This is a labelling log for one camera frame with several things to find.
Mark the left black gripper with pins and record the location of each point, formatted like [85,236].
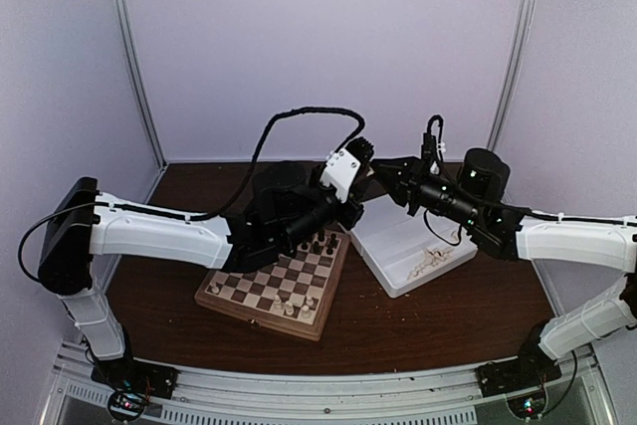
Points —
[356,194]

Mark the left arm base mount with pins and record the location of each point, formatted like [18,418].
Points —
[129,374]

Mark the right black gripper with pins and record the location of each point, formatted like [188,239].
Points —
[407,182]

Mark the wooden chess board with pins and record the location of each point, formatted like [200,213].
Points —
[249,297]

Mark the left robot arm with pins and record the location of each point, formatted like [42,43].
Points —
[288,206]

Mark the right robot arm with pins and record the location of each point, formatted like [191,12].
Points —
[473,200]

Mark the front aluminium rail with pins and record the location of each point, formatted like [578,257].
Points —
[449,395]

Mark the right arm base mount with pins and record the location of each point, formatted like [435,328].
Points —
[530,368]

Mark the right aluminium frame post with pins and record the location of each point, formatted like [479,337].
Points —
[512,71]

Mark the pile of white chess pieces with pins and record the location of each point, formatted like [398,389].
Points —
[435,256]

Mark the white plastic tray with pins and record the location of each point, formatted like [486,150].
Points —
[391,244]

